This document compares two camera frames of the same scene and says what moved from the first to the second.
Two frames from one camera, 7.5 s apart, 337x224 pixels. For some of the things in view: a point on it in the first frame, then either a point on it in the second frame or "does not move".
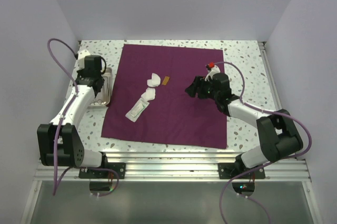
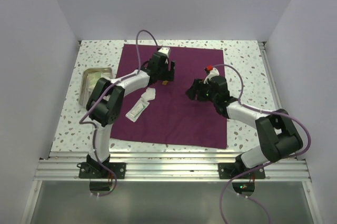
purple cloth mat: (171, 116) does not move
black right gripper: (198, 82) does not move
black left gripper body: (81, 72) → (165, 74)
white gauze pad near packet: (149, 94) does not move
